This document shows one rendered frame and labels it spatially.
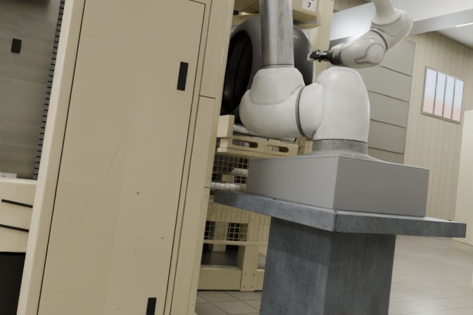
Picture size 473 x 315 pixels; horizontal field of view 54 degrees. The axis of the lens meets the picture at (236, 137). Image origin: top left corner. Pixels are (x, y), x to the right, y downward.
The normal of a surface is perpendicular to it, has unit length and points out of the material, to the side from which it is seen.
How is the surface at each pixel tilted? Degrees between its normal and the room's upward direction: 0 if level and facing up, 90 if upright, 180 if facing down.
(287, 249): 90
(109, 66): 90
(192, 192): 90
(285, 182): 90
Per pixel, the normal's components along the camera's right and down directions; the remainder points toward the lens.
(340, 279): 0.55, 0.01
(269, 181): -0.83, -0.14
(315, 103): -0.53, -0.19
